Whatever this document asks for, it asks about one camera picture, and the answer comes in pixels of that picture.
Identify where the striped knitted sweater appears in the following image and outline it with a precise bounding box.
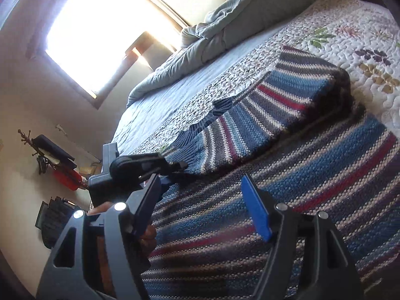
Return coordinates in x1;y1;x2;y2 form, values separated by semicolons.
142;46;399;299

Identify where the person's left hand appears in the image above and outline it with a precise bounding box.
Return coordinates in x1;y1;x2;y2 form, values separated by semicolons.
87;202;157;255

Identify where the red box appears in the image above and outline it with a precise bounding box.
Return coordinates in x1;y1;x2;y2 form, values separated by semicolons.
53;169;83;191

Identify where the black bag on floor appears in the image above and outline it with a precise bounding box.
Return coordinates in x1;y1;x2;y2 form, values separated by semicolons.
35;196;81;249

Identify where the bright window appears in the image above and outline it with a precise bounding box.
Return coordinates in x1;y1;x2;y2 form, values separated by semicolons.
44;0;180;100

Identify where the grey rumpled duvet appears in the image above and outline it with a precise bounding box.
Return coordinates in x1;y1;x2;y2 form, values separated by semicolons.
127;0;313;106

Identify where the floral quilted bedspread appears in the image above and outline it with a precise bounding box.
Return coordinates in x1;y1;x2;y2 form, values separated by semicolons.
112;0;399;154

